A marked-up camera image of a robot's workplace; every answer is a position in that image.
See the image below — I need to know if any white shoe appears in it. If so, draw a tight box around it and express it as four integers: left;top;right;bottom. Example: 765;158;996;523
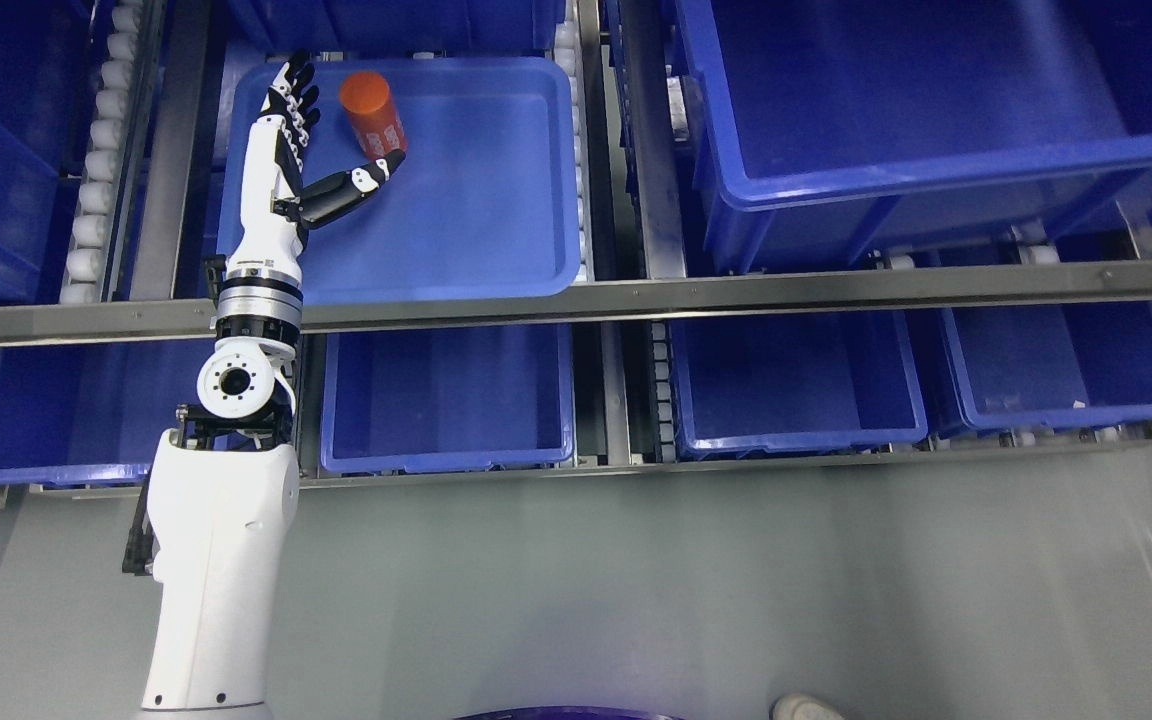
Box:
770;694;844;720

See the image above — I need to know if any large blue bin upper right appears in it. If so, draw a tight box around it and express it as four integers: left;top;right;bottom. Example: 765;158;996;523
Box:
676;1;1152;274

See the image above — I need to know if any blue bin far left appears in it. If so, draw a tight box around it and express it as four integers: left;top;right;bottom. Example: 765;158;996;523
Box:
0;1;91;304

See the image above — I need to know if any blue bin lower right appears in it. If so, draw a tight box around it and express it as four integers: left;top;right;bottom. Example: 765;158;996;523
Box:
910;301;1152;437

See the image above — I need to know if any blue bin lower left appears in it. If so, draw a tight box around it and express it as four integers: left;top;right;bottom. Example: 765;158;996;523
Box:
0;340;212;487

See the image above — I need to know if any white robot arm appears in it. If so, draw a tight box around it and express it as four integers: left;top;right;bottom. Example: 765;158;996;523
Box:
123;50;406;719

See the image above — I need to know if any orange cylindrical capacitor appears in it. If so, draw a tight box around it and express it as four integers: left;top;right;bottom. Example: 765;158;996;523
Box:
338;70;408;160

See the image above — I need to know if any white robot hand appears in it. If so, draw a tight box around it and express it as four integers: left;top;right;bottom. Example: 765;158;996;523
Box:
227;53;407;273

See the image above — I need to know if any white roller conveyor strip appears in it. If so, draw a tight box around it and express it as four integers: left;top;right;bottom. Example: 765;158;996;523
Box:
58;1;145;305

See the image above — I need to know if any blue bin lower centre-right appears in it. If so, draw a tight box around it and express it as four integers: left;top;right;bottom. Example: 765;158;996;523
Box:
669;311;929;460

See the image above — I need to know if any blue shallow tray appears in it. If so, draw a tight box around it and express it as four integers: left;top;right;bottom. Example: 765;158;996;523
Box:
217;56;583;305

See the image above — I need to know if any blue bin lower middle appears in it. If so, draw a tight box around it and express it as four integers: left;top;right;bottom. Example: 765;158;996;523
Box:
320;324;575;475

